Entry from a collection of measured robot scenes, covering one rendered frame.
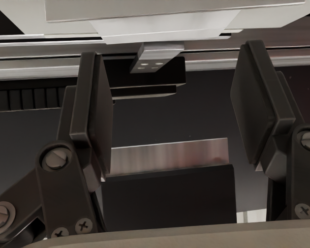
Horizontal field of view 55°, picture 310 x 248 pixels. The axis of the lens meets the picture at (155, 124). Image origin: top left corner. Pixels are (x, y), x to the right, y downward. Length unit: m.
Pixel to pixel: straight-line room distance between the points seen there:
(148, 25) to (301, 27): 0.40
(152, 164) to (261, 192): 0.65
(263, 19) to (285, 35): 0.33
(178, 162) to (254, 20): 0.11
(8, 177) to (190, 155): 0.59
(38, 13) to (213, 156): 0.16
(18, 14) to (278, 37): 0.43
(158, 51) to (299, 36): 0.34
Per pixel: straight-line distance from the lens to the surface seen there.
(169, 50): 0.26
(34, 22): 0.19
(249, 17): 0.21
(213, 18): 0.19
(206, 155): 0.24
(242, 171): 0.82
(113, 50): 0.46
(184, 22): 0.19
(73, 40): 0.24
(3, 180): 0.77
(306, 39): 0.57
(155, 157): 0.23
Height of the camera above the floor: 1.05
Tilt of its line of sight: 3 degrees up
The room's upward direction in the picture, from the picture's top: 176 degrees clockwise
